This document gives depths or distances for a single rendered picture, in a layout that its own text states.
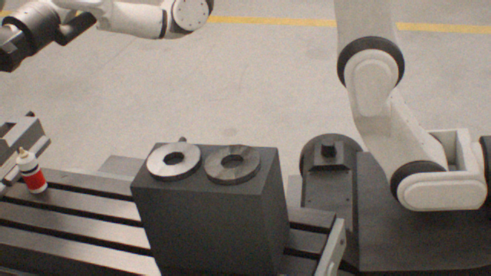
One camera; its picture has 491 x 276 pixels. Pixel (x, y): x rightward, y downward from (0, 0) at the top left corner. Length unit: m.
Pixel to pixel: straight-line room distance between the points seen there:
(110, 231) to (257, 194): 0.39
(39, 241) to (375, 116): 0.74
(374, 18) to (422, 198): 0.46
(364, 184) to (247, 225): 0.79
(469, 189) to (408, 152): 0.16
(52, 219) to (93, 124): 2.04
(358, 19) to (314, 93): 1.89
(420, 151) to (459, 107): 1.55
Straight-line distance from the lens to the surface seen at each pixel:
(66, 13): 1.30
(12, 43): 1.22
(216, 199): 0.98
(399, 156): 1.52
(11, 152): 1.48
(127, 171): 1.73
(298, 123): 2.99
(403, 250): 1.57
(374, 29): 1.34
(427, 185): 1.52
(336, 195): 1.69
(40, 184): 1.41
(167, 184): 1.01
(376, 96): 1.36
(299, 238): 1.14
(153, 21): 1.35
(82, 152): 3.17
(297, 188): 2.01
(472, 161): 1.56
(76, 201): 1.36
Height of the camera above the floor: 1.71
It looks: 35 degrees down
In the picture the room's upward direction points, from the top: 11 degrees counter-clockwise
